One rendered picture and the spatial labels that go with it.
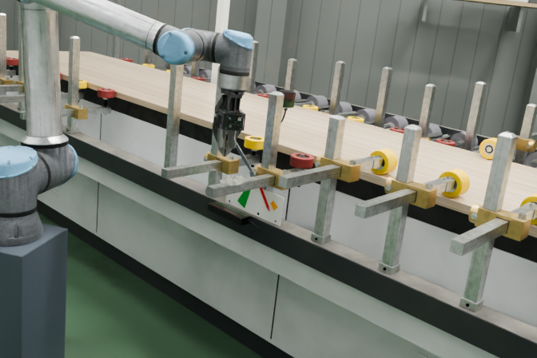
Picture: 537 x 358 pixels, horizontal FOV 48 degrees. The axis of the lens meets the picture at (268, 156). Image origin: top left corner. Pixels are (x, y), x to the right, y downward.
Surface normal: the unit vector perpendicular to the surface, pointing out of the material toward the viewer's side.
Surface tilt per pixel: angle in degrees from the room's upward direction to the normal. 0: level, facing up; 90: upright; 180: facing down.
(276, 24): 90
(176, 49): 91
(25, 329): 90
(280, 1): 90
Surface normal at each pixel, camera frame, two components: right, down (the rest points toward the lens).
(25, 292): 0.97, 0.16
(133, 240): -0.68, 0.11
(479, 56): -0.23, 0.22
